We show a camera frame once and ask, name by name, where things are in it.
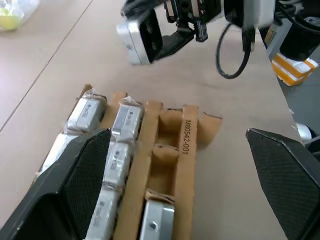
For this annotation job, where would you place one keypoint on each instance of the silver round metal part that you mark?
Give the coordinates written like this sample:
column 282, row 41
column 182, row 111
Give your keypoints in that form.
column 304, row 132

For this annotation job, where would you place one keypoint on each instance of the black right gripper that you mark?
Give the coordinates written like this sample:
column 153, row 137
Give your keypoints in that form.
column 187, row 10

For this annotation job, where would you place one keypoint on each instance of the silver camera without wrap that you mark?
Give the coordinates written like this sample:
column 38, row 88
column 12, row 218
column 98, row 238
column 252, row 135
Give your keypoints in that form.
column 156, row 220

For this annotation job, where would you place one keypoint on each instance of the silver camera in plastic wrap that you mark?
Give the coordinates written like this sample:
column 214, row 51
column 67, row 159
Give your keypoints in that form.
column 86, row 113
column 56, row 150
column 118, row 162
column 103, row 215
column 128, row 118

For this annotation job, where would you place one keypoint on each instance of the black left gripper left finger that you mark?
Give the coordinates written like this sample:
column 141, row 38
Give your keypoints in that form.
column 62, row 190

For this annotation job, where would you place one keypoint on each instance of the clear bag with yellow-green balls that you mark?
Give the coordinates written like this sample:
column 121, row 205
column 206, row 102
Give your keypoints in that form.
column 11, row 15

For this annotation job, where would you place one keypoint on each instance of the orange and white box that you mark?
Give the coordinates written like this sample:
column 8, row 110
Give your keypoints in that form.
column 292, row 68

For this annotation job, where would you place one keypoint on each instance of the brown cardboard divider tray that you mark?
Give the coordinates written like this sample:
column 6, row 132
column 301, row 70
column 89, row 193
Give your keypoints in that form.
column 185, row 155

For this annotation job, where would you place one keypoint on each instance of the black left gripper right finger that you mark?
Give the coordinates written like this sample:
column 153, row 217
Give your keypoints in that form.
column 287, row 180

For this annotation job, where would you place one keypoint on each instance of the black cylindrical object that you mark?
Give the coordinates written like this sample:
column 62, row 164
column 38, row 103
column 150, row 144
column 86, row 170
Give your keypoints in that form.
column 298, row 37

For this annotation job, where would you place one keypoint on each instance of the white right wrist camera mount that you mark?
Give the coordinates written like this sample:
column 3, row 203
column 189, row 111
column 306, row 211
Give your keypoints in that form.
column 258, row 12

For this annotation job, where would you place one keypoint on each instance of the silver camera with black front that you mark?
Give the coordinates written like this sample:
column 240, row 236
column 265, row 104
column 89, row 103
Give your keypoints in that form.
column 136, row 37

